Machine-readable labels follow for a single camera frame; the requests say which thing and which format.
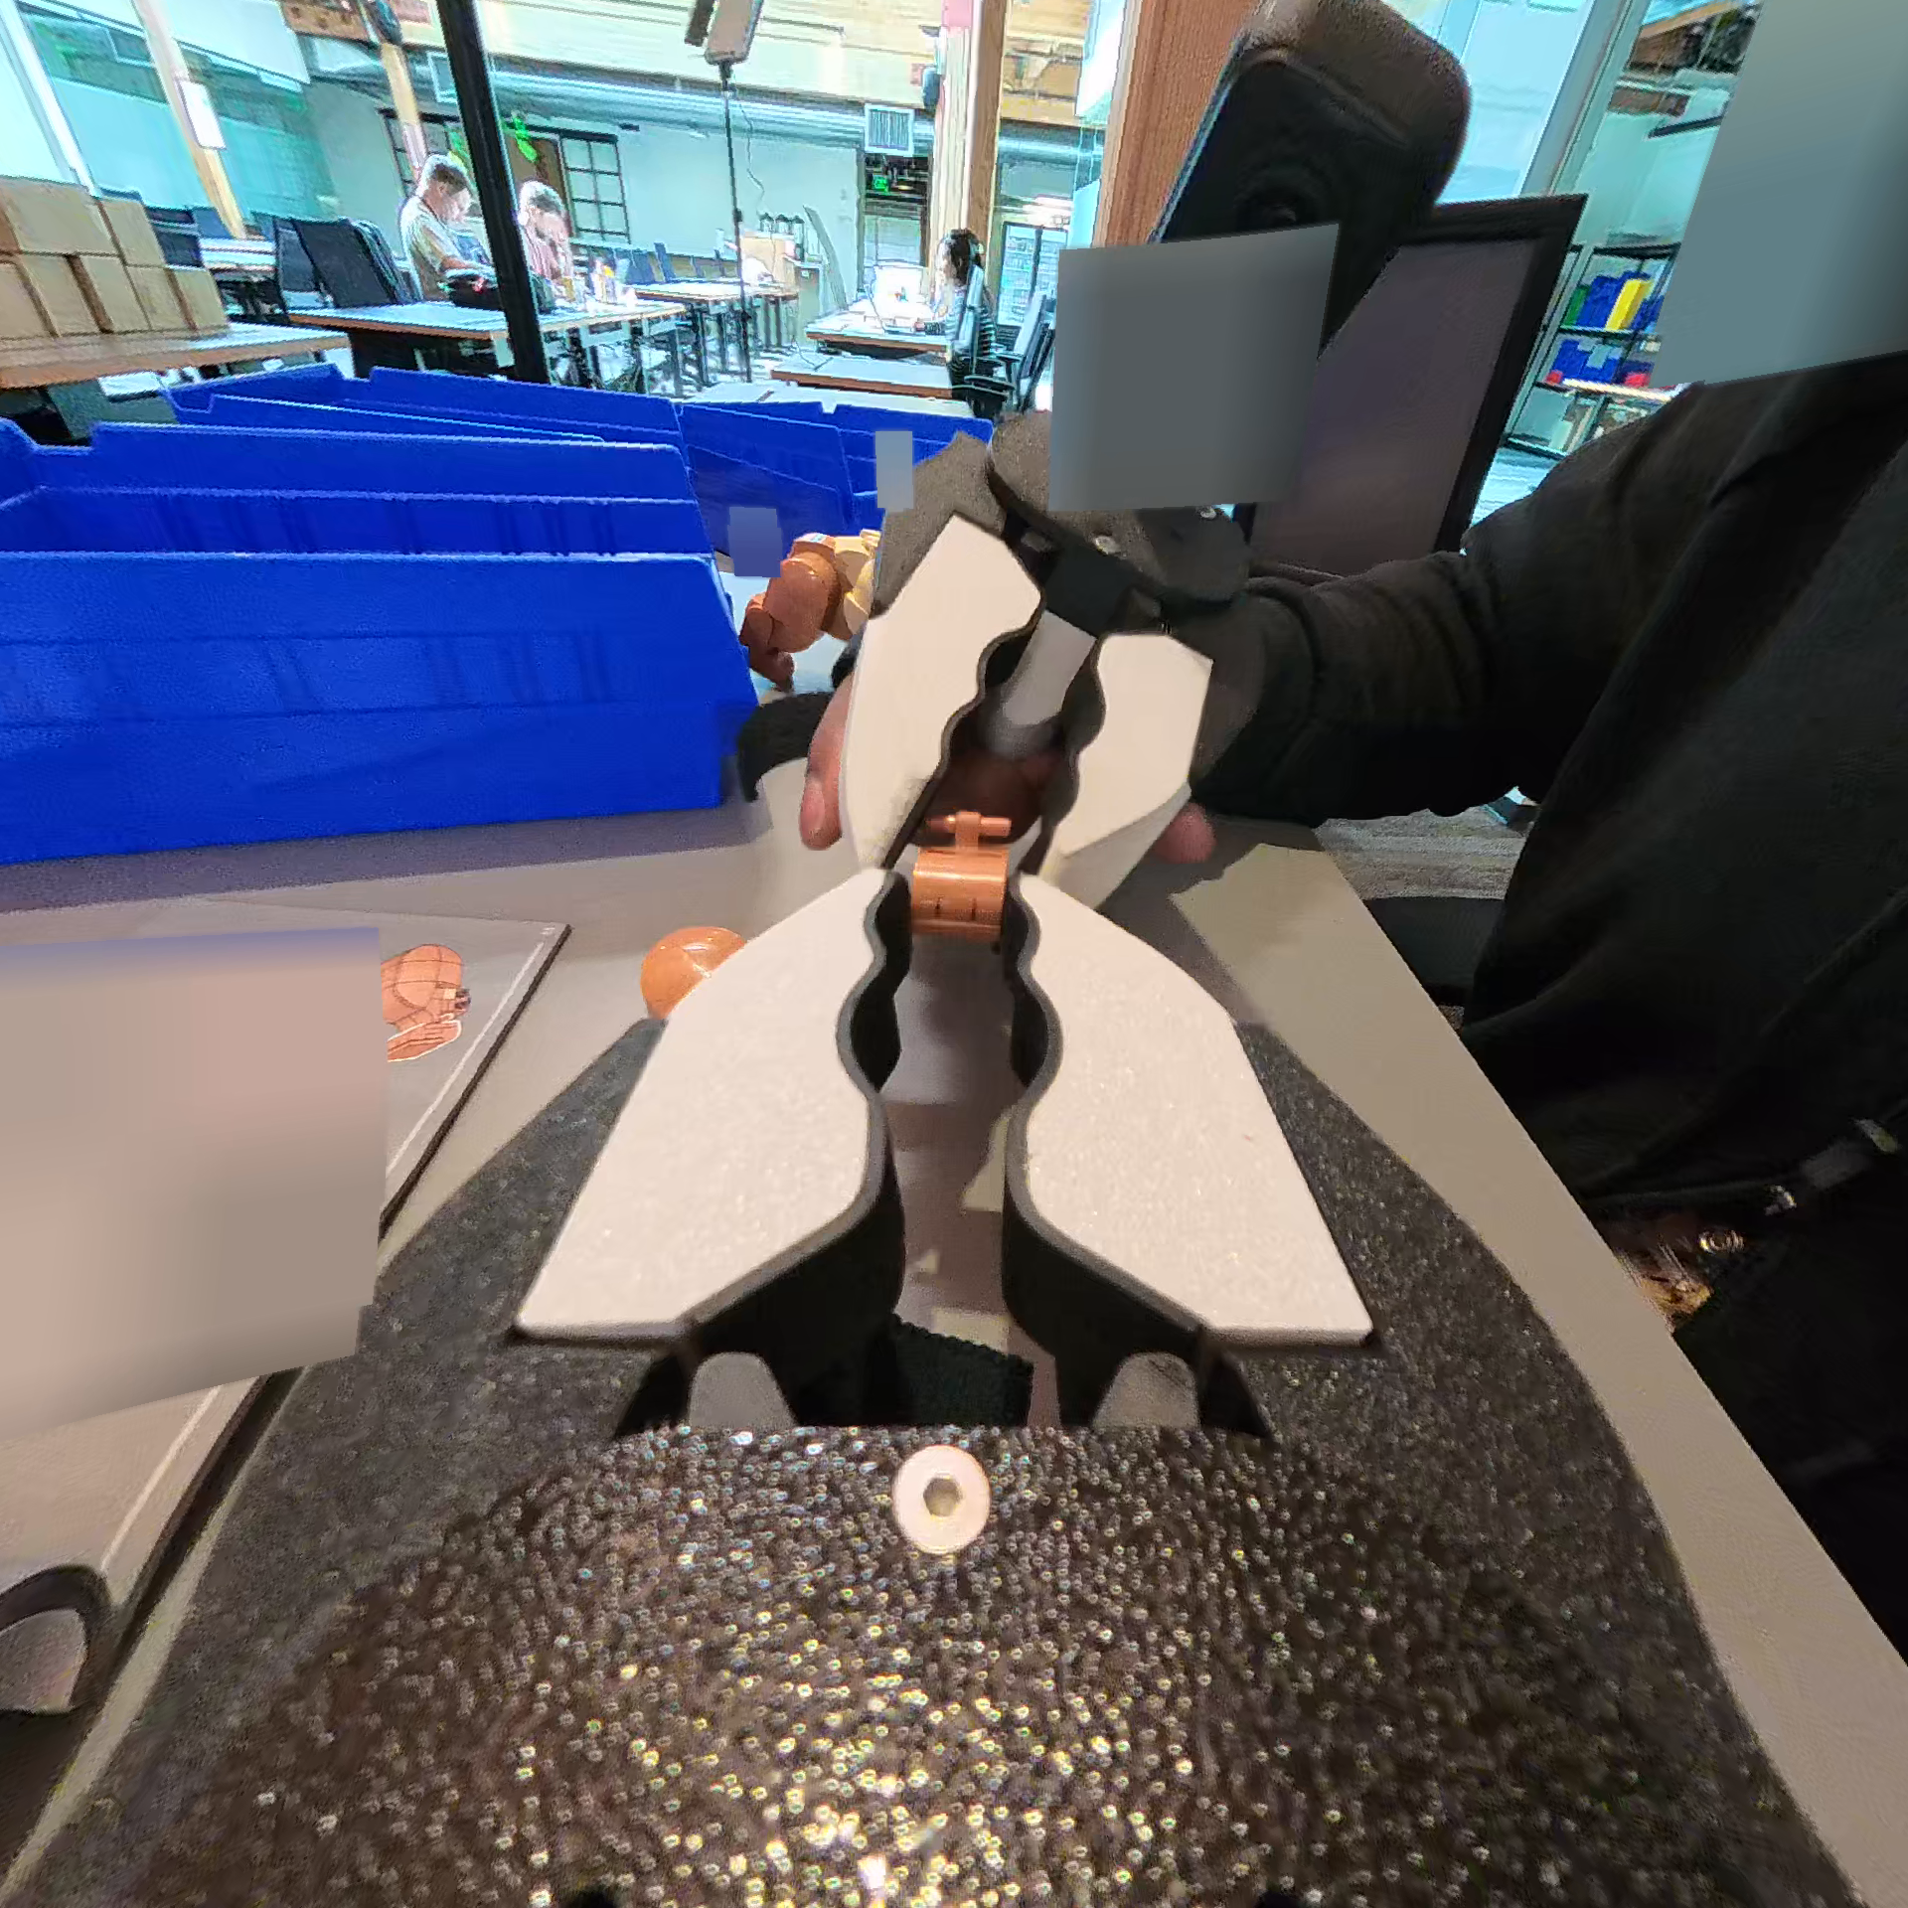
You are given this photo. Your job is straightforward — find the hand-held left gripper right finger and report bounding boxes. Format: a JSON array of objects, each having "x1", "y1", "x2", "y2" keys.
[{"x1": 1001, "y1": 881, "x2": 1377, "y2": 1358}]

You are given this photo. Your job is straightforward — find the black monitor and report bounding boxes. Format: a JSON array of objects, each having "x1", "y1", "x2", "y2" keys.
[{"x1": 1254, "y1": 196, "x2": 1590, "y2": 578}]

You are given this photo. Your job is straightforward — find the black tripod lamp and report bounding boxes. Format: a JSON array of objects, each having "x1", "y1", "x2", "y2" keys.
[{"x1": 434, "y1": 0, "x2": 553, "y2": 383}]

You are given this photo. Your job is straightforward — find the stack of cardboard boxes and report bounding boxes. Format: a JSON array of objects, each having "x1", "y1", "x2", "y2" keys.
[{"x1": 0, "y1": 180, "x2": 234, "y2": 345}]

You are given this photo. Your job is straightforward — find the person's right forearm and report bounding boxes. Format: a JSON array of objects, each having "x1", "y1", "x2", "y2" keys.
[{"x1": 1193, "y1": 419, "x2": 1672, "y2": 831}]

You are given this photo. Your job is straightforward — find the large blue storage bin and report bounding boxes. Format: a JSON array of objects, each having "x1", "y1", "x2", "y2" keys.
[{"x1": 0, "y1": 548, "x2": 762, "y2": 867}]

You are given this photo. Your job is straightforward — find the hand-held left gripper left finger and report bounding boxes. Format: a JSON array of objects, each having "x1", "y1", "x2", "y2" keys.
[{"x1": 515, "y1": 875, "x2": 901, "y2": 1350}]

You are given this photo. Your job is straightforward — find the brown and tan brick assembly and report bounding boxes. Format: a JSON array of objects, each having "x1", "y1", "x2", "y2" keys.
[{"x1": 740, "y1": 532, "x2": 887, "y2": 692}]

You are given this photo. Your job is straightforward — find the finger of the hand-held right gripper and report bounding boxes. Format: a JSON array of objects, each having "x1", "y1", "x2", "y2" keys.
[
  {"x1": 1029, "y1": 620, "x2": 1217, "y2": 916},
  {"x1": 837, "y1": 515, "x2": 1045, "y2": 873}
]

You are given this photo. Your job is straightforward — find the grey instruction booklet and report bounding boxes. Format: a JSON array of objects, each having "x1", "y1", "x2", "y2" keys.
[{"x1": 0, "y1": 910, "x2": 567, "y2": 1717}]

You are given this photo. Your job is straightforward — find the wooden beam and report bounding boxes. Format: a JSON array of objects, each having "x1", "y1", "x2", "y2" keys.
[{"x1": 1092, "y1": 0, "x2": 1260, "y2": 254}]

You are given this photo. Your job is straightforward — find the long wooden table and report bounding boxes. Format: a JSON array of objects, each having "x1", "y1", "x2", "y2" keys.
[{"x1": 0, "y1": 323, "x2": 359, "y2": 449}]

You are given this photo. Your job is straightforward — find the round brown brick assembly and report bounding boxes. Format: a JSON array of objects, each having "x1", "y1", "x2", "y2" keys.
[{"x1": 638, "y1": 925, "x2": 750, "y2": 1023}]

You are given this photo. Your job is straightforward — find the small tripod light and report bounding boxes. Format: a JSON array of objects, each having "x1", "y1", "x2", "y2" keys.
[{"x1": 686, "y1": 0, "x2": 765, "y2": 287}]

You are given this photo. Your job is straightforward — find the grey desk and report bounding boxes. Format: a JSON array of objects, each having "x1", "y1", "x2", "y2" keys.
[{"x1": 0, "y1": 761, "x2": 1908, "y2": 1908}]

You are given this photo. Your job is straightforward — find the black storage shelf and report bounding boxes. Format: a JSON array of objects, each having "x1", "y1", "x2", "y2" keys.
[{"x1": 1544, "y1": 238, "x2": 1678, "y2": 405}]

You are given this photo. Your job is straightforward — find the small brown brick plate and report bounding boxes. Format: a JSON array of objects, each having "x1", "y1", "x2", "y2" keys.
[{"x1": 905, "y1": 808, "x2": 1018, "y2": 947}]

